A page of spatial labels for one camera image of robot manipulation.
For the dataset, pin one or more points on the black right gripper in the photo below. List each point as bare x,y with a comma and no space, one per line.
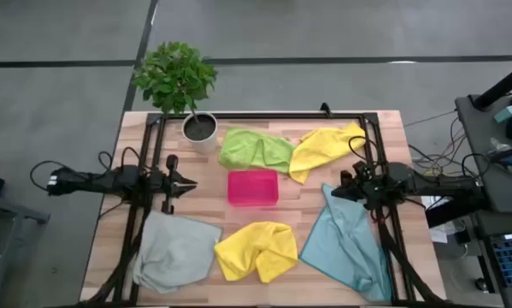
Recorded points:
366,184

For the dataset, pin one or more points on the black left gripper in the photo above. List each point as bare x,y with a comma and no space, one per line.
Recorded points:
168,184

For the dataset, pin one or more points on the grey microfiber towel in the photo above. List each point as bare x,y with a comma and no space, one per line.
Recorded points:
174,252

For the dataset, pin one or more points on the yellow microfiber towel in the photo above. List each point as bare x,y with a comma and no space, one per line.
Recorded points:
255,248
324,147

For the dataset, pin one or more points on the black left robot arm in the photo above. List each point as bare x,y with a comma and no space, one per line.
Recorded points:
110,181

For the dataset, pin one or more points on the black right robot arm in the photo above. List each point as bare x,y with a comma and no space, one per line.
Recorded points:
431,184

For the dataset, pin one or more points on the teal blue microfiber towel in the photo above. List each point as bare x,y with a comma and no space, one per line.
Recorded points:
345,248

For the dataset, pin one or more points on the green microfiber towel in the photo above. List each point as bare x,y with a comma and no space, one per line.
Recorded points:
251,149

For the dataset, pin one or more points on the pink plastic bin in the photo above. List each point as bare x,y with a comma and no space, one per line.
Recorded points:
252,187

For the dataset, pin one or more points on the black clamp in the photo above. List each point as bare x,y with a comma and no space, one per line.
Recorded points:
325,109

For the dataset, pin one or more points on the white paper sheet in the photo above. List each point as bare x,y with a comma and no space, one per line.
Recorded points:
441,235

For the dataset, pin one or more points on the black beam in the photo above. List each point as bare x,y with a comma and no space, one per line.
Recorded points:
448,216

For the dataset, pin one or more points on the green plant in white pot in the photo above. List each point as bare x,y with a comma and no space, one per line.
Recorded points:
174,77

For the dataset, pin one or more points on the grey desk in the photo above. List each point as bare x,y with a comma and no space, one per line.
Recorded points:
478,141

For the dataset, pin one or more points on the black computer mouse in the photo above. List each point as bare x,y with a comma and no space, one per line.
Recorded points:
481,284

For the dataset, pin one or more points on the small teal box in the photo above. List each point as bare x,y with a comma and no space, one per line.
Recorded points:
506,114

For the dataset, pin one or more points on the grey side table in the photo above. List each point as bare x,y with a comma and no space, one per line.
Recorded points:
7,214

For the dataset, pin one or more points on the black pole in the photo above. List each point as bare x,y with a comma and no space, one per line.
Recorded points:
503,85

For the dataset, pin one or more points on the black metal rig frame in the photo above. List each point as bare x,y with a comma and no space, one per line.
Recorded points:
260,115

